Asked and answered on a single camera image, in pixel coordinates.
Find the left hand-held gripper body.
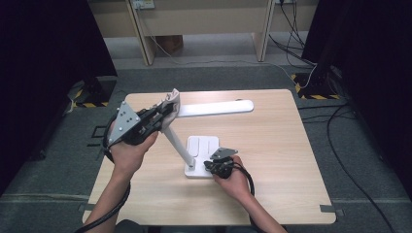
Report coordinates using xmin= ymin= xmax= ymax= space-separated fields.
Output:
xmin=107 ymin=100 xmax=163 ymax=148

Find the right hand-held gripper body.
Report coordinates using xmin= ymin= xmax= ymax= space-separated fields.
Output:
xmin=207 ymin=147 xmax=240 ymax=180

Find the beige cloth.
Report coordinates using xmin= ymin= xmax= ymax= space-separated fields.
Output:
xmin=154 ymin=87 xmax=181 ymax=134

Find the white desk lamp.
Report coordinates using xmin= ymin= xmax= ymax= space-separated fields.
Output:
xmin=160 ymin=98 xmax=256 ymax=180

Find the person's right hand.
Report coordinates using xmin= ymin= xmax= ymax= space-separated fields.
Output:
xmin=213 ymin=155 xmax=253 ymax=204

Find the person's left hand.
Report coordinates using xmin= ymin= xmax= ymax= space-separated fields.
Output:
xmin=109 ymin=120 xmax=160 ymax=179

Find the black stand base hazard tape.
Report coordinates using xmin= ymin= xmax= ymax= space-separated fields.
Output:
xmin=67 ymin=75 xmax=119 ymax=109
xmin=290 ymin=72 xmax=342 ymax=101

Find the brown cardboard box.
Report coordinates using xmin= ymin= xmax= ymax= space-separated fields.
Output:
xmin=154 ymin=34 xmax=185 ymax=54

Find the black curtain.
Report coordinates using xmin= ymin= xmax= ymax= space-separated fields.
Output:
xmin=0 ymin=0 xmax=119 ymax=197
xmin=301 ymin=0 xmax=412 ymax=199

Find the grey tape piece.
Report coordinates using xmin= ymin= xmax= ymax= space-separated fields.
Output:
xmin=78 ymin=203 xmax=99 ymax=214
xmin=319 ymin=204 xmax=345 ymax=217

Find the beige wooden desk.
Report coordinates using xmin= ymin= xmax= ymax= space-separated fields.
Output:
xmin=87 ymin=0 xmax=321 ymax=67

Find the right hand-held gripper black cable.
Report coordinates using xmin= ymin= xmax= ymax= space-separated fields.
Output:
xmin=231 ymin=160 xmax=257 ymax=199

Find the hand-held gripper black cable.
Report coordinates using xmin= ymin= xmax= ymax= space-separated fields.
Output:
xmin=73 ymin=117 xmax=132 ymax=233
xmin=231 ymin=160 xmax=257 ymax=199

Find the white floor cable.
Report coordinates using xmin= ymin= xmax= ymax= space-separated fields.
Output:
xmin=138 ymin=9 xmax=318 ymax=89

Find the left hand-held gripper black cable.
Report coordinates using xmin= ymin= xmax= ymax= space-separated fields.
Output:
xmin=73 ymin=117 xmax=132 ymax=233

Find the long black floor cable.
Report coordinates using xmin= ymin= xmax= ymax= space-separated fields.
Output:
xmin=326 ymin=102 xmax=396 ymax=233

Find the black cable bundle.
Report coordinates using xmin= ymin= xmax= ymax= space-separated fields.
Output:
xmin=267 ymin=0 xmax=319 ymax=67

